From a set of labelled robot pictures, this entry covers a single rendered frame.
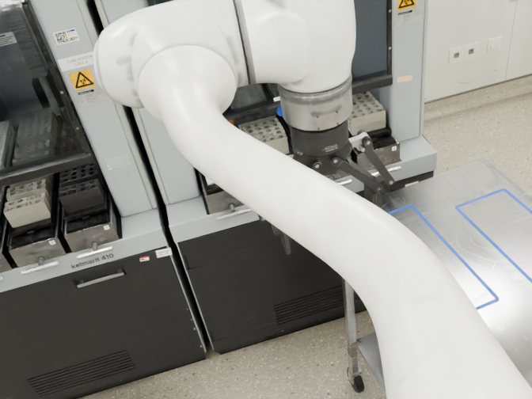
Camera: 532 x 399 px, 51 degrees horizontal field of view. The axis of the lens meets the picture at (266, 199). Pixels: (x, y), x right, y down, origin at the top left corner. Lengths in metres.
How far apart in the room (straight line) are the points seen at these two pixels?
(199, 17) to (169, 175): 1.07
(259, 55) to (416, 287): 0.33
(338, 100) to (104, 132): 0.97
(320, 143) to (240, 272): 1.16
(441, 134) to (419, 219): 1.77
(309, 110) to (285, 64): 0.07
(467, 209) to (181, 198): 0.81
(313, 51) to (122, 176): 1.08
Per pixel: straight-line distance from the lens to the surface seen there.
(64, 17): 1.42
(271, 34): 0.61
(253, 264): 1.80
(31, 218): 1.70
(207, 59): 0.58
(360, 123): 1.69
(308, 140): 0.70
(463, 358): 0.36
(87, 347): 1.99
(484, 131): 3.20
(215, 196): 1.59
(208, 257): 1.74
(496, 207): 1.47
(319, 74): 0.64
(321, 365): 2.13
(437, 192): 1.50
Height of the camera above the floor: 1.78
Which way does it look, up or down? 40 degrees down
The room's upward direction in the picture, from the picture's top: 11 degrees counter-clockwise
